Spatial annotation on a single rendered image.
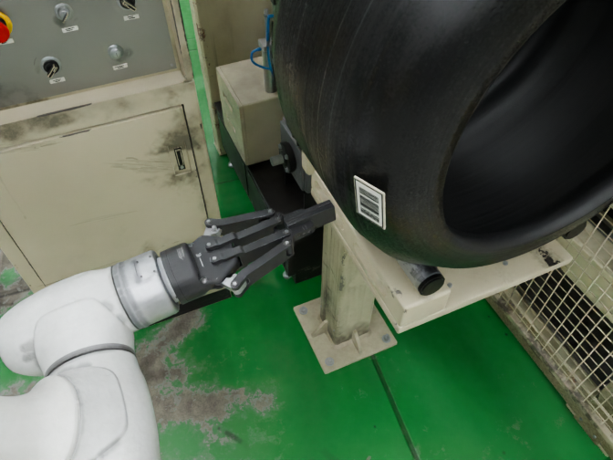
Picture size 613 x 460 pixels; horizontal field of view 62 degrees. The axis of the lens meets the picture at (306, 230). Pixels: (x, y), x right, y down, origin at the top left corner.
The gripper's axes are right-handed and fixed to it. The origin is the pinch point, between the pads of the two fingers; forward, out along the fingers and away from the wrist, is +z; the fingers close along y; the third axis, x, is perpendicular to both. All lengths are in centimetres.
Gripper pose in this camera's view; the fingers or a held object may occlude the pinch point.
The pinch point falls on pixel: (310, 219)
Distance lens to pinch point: 69.6
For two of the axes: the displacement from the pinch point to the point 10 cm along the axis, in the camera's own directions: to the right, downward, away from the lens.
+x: 1.2, 6.1, 7.9
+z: 9.1, -3.9, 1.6
